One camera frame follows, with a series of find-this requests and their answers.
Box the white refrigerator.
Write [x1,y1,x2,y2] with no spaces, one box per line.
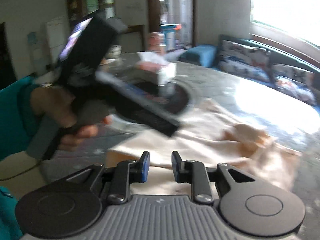
[46,17,65,64]

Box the water dispenser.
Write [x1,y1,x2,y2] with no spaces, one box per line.
[27,31,38,73]

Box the person's left hand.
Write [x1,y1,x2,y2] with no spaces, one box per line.
[27,87,98,157]

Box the cream beige garment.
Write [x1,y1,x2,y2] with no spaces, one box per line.
[106,99,301,195]

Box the round black induction cooktop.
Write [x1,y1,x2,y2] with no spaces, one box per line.
[113,80,193,124]

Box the white tissue box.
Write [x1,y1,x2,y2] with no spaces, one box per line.
[134,51,177,86]

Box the butterfly print pillow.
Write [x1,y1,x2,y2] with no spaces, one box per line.
[217,40,271,82]
[271,63,317,106]

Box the blue plastic storage cart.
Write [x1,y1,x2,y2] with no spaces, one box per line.
[160,24,181,51]

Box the butterfly print pillow left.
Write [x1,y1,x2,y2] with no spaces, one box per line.
[217,40,271,82]

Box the dark wooden glass cabinet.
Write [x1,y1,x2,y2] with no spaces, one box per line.
[66,0,116,27]

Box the butterfly print pillow right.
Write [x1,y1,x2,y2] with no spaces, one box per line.
[271,63,317,106]

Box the pink cat thermos jug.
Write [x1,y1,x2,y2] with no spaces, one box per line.
[148,32,166,56]

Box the blue cushion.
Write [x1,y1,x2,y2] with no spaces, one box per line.
[178,44,217,68]

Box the teal sofa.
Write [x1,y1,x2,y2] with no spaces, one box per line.
[213,35,319,103]

